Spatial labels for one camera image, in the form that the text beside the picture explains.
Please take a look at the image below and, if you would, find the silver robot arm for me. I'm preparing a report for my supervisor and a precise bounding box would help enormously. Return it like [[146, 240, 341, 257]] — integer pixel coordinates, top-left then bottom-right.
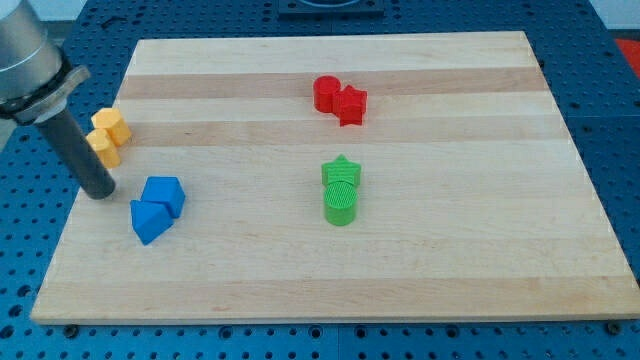
[[1, 0, 116, 199]]

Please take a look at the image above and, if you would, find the yellow hexagon block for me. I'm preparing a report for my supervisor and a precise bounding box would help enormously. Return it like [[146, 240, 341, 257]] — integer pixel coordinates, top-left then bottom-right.
[[91, 108, 132, 147]]

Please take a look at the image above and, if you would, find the green cylinder block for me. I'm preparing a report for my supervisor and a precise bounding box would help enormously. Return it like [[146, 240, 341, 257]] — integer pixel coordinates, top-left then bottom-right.
[[324, 182, 358, 226]]

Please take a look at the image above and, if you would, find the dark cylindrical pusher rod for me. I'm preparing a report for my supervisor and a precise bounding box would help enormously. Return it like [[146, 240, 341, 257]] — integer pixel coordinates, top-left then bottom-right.
[[36, 108, 116, 200]]

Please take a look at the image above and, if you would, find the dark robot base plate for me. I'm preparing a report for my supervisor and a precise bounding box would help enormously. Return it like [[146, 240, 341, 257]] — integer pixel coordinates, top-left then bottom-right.
[[276, 0, 384, 17]]

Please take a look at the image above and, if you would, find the yellow cylinder block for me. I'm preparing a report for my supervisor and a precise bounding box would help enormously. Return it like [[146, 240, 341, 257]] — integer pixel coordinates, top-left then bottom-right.
[[86, 129, 121, 169]]

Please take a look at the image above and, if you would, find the red star block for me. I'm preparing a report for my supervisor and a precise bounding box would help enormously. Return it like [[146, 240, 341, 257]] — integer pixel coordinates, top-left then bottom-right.
[[333, 85, 368, 127]]

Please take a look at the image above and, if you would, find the blue cube block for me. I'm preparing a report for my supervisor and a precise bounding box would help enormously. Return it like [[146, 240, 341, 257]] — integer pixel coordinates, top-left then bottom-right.
[[141, 176, 186, 219]]

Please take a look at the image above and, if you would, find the blue triangle block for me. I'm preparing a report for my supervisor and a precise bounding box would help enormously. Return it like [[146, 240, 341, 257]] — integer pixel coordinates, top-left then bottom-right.
[[130, 200, 174, 246]]

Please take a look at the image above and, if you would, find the wooden board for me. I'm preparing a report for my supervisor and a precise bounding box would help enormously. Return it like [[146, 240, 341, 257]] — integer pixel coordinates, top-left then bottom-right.
[[31, 31, 639, 325]]

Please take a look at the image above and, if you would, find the red cylinder block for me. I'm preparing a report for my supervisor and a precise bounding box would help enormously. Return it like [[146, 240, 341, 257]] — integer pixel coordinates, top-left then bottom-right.
[[313, 75, 341, 113]]

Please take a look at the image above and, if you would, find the green star block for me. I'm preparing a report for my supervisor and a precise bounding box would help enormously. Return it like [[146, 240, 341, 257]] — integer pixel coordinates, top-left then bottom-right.
[[321, 154, 362, 187]]

